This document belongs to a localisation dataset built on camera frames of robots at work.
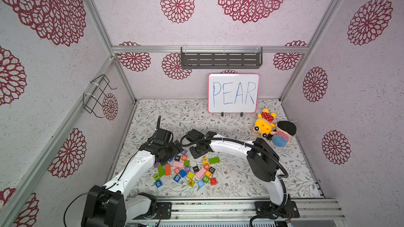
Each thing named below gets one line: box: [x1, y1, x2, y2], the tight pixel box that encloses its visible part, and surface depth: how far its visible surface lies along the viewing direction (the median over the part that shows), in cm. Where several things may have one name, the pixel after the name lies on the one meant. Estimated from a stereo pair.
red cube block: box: [210, 177, 217, 187], surface depth 83 cm
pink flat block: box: [173, 161, 185, 168], surface depth 89 cm
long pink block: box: [195, 167, 207, 179], surface depth 87 cm
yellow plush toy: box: [253, 108, 278, 139], surface depth 102 cm
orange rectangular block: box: [164, 163, 171, 176], surface depth 89 cm
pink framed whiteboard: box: [207, 73, 260, 114], surface depth 108 cm
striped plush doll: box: [269, 120, 297, 148], surface depth 96 cm
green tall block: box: [157, 164, 165, 177], surface depth 87 cm
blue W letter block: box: [154, 179, 163, 189], surface depth 83 cm
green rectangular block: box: [208, 156, 221, 165], surface depth 92 cm
